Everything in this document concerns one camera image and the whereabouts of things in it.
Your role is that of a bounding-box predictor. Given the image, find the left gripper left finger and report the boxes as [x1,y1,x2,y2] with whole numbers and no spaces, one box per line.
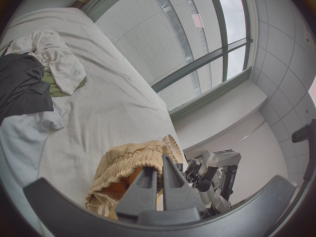
[116,166,158,218]

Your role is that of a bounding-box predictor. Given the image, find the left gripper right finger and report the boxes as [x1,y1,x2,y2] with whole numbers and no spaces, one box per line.
[162,154,206,213]

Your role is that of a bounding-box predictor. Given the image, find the tan shorts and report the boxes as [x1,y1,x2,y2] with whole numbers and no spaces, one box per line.
[85,140,184,220]

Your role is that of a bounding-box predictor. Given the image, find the round woven basket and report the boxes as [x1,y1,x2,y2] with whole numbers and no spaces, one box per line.
[162,134,184,167]

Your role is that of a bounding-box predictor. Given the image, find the bed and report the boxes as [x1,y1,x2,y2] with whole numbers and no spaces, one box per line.
[0,0,184,231]

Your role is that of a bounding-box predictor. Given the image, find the pale blue garment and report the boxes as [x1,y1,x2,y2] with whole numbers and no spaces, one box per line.
[0,100,66,189]

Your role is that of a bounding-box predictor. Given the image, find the green garment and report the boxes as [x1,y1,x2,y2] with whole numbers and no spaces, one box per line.
[41,69,87,98]

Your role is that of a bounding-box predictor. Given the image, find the white garment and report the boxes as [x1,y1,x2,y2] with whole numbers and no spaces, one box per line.
[5,31,87,96]

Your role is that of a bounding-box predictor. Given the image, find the black garment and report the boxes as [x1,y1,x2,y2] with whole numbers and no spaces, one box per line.
[0,53,54,123]

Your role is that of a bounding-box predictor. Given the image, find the grey-green curtain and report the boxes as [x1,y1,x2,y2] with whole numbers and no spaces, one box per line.
[80,0,134,22]
[170,68,253,123]

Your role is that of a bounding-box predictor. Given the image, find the window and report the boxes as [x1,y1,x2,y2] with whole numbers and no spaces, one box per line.
[94,0,255,113]

